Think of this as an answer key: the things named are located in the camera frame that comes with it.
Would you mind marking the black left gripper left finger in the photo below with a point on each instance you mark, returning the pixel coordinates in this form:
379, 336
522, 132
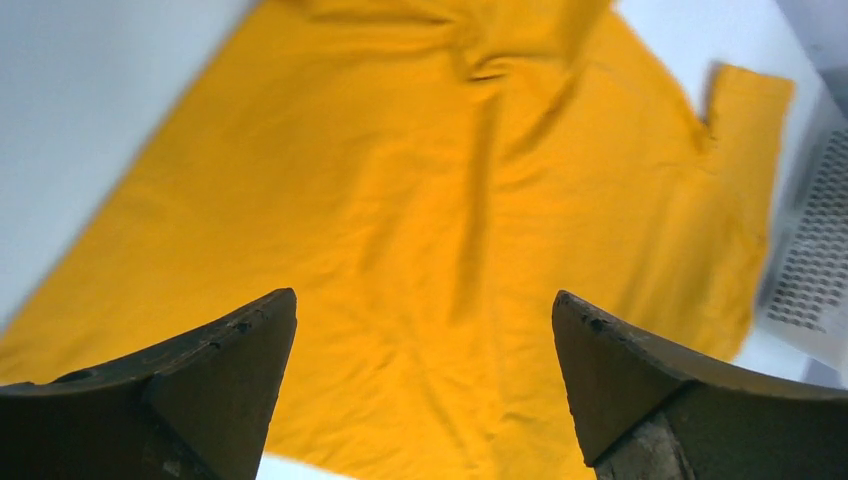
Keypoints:
195, 406

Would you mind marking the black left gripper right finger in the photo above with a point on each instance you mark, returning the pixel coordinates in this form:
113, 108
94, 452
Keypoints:
644, 407

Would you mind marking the orange t-shirt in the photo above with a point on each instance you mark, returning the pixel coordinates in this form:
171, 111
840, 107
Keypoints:
426, 176

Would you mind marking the white plastic laundry basket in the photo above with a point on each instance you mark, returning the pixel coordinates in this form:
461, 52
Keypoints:
803, 295

